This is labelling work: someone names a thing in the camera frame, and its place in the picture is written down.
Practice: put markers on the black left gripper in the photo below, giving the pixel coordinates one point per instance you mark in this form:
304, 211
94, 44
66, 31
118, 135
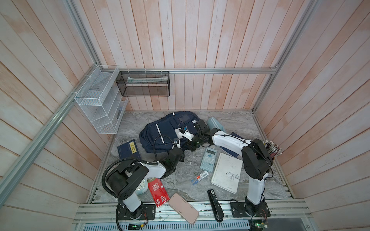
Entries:
181, 159

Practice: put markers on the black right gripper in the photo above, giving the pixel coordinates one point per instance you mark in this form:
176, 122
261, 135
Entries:
191, 146

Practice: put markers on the navy blue backpack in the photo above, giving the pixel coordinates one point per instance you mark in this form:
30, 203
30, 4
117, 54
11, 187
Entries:
157, 136

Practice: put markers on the blue book with yellow label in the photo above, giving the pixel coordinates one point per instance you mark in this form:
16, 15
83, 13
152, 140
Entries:
231, 143

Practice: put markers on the white Crusoe book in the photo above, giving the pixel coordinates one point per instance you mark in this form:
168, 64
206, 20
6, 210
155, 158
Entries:
227, 173

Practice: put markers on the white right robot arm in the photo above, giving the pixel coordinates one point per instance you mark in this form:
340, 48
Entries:
257, 160

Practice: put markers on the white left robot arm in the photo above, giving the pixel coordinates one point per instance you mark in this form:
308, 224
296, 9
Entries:
123, 177

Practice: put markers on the light blue pencil pouch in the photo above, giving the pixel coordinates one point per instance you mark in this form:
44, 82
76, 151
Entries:
213, 123

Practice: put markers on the light blue calculator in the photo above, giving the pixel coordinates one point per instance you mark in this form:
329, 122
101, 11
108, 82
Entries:
208, 160

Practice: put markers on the red booklet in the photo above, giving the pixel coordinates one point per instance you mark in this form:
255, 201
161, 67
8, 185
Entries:
158, 192

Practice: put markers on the mint green alarm clock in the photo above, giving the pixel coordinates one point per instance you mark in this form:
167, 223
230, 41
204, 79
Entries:
142, 188

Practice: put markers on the pink pencil case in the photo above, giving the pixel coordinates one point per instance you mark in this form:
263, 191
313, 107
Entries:
183, 208

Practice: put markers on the red pencil holder with pencils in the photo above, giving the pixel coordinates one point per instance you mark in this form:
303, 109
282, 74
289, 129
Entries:
273, 149

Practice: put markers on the black stapler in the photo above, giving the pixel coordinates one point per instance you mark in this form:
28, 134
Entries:
216, 207

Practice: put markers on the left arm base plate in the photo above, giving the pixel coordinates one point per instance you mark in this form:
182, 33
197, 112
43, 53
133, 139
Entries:
145, 211

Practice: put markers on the black mesh wall basket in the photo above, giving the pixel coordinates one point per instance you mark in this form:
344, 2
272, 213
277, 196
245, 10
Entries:
144, 83

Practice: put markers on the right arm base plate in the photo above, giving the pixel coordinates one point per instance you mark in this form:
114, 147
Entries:
241, 210

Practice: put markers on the white wire mesh shelf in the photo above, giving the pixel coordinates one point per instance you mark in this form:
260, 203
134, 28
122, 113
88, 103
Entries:
100, 99

